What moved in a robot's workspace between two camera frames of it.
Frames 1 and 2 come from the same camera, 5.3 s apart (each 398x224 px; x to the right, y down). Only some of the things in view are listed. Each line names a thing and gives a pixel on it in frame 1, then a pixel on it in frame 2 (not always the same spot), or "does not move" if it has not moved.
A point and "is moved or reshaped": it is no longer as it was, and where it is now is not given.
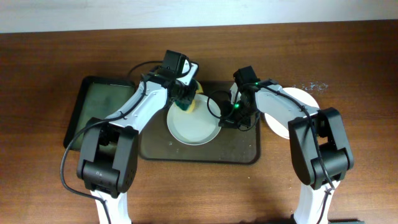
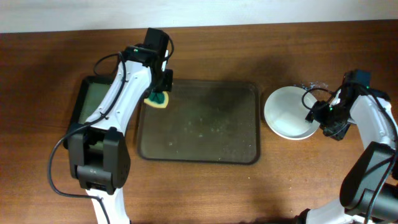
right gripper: x=227 y=118 to x=316 y=114
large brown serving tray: x=230 y=146 does not move
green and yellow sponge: x=191 y=106 is moved or reshaped
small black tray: x=98 y=97 does not move
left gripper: x=194 y=88 to x=169 y=84
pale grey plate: x=199 y=126 is moved or reshaped
